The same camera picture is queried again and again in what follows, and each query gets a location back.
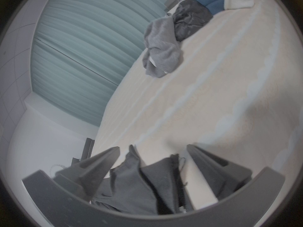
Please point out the grey bedside table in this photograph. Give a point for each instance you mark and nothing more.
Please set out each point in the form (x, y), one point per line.
(171, 2)

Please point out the black T-shirt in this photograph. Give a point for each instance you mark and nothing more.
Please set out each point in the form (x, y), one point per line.
(146, 188)

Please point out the blue-green curtain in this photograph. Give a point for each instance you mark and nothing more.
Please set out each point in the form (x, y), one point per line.
(94, 25)
(71, 84)

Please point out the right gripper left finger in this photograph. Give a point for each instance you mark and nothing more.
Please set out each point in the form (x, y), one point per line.
(94, 171)

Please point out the black shiny garment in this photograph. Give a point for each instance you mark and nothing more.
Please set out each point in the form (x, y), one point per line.
(191, 20)

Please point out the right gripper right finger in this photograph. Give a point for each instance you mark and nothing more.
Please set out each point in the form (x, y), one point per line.
(213, 171)

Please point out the grey garment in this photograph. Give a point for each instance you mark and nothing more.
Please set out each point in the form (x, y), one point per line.
(163, 51)

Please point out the black chest of drawers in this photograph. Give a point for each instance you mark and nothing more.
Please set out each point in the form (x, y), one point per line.
(86, 150)

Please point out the bed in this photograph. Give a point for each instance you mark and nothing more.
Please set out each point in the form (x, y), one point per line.
(224, 91)

